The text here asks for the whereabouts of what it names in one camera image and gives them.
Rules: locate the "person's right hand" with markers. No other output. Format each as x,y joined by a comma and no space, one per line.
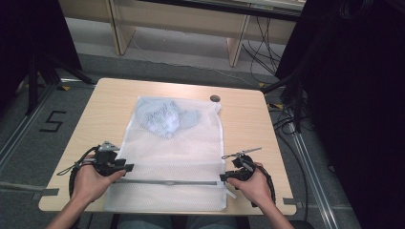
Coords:
254,187

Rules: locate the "blue and white garment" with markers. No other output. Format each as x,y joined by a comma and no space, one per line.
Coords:
165,117

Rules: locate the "grey round table grommet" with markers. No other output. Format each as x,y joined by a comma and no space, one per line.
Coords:
215,98

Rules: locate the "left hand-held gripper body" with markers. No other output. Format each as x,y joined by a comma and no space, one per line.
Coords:
105,159

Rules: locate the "black curtain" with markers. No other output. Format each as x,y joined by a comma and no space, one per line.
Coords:
28,38
356,111

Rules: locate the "light wooden desk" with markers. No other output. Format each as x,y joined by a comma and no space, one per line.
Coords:
178,22

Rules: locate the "black metal stand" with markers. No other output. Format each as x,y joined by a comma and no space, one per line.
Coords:
33,82
297,105

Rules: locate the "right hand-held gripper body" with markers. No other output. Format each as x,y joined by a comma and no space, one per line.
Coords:
242,168

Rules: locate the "grey tape strip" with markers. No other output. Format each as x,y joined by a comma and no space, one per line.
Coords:
291,201
47,192

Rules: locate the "person's left hand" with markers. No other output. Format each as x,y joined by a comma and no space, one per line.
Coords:
89,183

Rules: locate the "white mesh laundry bag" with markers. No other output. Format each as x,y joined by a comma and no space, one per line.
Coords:
172,159

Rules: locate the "aluminium floor rail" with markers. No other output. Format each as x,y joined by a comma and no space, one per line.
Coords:
313,181
22,127

